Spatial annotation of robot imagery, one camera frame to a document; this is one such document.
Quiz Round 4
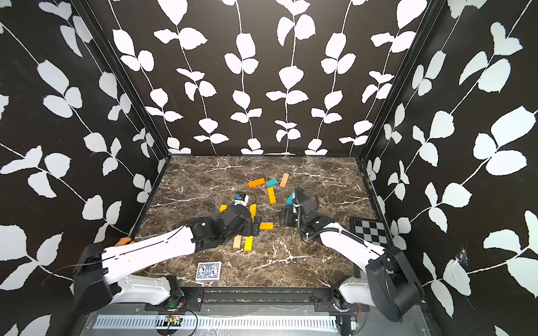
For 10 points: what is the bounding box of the teal short block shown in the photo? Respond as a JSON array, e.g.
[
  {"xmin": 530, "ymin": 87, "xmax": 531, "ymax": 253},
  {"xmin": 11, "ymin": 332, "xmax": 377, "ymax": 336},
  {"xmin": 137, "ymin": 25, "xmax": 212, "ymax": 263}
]
[{"xmin": 266, "ymin": 179, "xmax": 278, "ymax": 188}]

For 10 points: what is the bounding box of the amber long block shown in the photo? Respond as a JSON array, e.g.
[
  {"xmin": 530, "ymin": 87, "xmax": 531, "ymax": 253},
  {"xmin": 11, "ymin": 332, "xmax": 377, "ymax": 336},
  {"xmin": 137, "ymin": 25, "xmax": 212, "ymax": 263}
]
[{"xmin": 268, "ymin": 188, "xmax": 276, "ymax": 205}]

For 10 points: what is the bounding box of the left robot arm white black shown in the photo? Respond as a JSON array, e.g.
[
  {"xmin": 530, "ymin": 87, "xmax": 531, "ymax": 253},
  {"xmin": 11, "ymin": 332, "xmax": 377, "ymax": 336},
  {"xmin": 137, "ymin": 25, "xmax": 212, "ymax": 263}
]
[{"xmin": 73, "ymin": 204, "xmax": 261, "ymax": 314}]

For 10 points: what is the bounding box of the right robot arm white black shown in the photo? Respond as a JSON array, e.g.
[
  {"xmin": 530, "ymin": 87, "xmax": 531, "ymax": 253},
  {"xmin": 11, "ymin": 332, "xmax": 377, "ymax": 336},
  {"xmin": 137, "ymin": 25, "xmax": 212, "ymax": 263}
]
[{"xmin": 284, "ymin": 186, "xmax": 424, "ymax": 322}]

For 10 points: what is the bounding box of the tan wood long block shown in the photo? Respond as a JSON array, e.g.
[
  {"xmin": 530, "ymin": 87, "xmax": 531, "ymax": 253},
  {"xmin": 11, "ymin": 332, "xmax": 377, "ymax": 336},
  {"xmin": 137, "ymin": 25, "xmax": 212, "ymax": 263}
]
[{"xmin": 233, "ymin": 235, "xmax": 242, "ymax": 249}]

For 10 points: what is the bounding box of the cyan long block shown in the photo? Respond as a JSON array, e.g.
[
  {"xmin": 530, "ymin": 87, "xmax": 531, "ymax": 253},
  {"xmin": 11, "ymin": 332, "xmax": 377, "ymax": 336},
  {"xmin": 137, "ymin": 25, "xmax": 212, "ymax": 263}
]
[{"xmin": 285, "ymin": 192, "xmax": 295, "ymax": 206}]

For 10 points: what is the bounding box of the orange long block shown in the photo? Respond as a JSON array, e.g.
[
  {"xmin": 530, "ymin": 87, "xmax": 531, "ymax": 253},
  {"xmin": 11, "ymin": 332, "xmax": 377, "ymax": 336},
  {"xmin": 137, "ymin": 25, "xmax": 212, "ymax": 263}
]
[{"xmin": 248, "ymin": 178, "xmax": 266, "ymax": 188}]

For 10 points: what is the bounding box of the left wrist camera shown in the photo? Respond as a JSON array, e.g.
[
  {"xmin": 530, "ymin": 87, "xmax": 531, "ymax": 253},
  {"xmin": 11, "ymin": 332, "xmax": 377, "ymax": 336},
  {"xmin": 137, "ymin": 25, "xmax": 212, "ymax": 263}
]
[{"xmin": 233, "ymin": 192, "xmax": 249, "ymax": 207}]

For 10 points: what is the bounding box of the orange plush toy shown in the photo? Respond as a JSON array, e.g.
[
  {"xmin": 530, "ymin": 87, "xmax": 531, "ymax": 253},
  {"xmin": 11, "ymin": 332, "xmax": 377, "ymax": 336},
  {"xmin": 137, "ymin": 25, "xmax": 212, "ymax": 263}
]
[{"xmin": 114, "ymin": 237, "xmax": 133, "ymax": 247}]

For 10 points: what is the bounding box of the white perforated rail strip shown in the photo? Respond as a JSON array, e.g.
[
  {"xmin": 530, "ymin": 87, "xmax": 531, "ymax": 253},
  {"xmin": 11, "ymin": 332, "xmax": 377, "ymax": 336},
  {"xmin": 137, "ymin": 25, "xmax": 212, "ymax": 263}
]
[{"xmin": 91, "ymin": 314, "xmax": 338, "ymax": 332}]

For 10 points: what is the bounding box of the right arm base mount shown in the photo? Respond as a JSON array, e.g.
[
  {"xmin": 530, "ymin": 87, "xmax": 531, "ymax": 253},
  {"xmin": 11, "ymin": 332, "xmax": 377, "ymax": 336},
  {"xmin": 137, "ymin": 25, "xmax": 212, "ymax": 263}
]
[{"xmin": 310, "ymin": 288, "xmax": 371, "ymax": 314}]

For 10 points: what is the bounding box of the amber short block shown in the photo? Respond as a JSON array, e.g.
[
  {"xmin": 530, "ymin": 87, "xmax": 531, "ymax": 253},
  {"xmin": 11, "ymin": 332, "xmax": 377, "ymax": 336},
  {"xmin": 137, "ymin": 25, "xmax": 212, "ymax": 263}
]
[{"xmin": 259, "ymin": 222, "xmax": 274, "ymax": 230}]

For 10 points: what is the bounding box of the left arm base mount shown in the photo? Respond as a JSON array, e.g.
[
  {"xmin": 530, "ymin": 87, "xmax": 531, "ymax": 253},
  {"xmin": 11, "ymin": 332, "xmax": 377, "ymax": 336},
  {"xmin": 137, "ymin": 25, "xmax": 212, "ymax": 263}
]
[{"xmin": 144, "ymin": 287, "xmax": 204, "ymax": 314}]

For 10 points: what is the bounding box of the black white checkerboard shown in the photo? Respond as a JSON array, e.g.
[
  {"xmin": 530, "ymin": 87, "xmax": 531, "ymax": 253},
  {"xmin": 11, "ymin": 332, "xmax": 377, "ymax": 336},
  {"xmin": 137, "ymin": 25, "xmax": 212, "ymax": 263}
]
[{"xmin": 350, "ymin": 217, "xmax": 389, "ymax": 248}]

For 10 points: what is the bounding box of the natural wood long block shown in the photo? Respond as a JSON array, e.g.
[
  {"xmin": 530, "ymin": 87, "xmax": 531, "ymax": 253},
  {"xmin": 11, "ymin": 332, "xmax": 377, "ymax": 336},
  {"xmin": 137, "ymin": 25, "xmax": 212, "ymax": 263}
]
[{"xmin": 280, "ymin": 173, "xmax": 289, "ymax": 188}]

